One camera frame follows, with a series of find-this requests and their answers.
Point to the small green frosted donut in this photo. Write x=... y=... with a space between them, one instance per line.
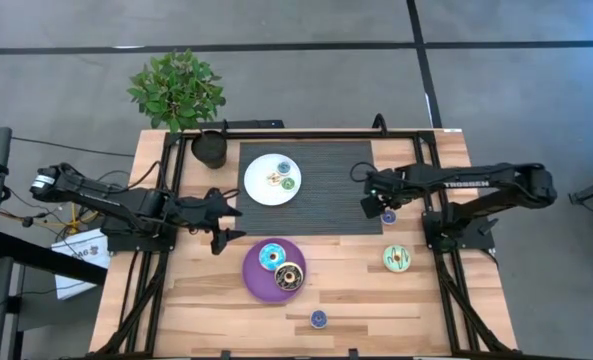
x=284 y=186

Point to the black floor beam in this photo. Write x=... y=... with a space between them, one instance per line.
x=51 y=257

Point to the large mint green donut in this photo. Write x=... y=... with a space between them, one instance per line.
x=388 y=260

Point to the large chocolate frosted donut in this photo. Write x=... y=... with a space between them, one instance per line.
x=280 y=277

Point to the small teal sprinkled donut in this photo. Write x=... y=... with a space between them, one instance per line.
x=279 y=170

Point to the small white sprinkled donut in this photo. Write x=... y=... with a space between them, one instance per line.
x=271 y=176

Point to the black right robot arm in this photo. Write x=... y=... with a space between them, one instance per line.
x=476 y=180

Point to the black aluminium table frame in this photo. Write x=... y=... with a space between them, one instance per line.
x=301 y=135

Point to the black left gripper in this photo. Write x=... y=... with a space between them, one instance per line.
x=198 y=212

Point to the white paper sheet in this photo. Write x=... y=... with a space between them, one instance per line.
x=78 y=270

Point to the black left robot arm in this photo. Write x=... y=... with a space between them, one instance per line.
x=101 y=200

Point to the small dark blue donut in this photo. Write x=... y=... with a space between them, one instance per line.
x=314 y=320

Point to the grey woven placemat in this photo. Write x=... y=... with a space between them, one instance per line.
x=336 y=160

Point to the white label sticker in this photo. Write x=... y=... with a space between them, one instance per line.
x=451 y=130

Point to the black bar device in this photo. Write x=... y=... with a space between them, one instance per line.
x=248 y=123

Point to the small black bracket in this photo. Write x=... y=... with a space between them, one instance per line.
x=353 y=353
x=224 y=354

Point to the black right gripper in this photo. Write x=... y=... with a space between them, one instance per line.
x=383 y=187

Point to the white round plate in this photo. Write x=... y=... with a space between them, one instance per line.
x=256 y=192

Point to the purple round plate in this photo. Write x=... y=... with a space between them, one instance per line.
x=256 y=285

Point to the green leafy plant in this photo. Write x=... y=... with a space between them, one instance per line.
x=176 y=90

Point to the large blue frosted donut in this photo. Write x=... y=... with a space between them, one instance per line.
x=264 y=257

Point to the black plant pot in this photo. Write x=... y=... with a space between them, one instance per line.
x=209 y=150

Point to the black curved bracket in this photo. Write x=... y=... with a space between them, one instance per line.
x=380 y=124

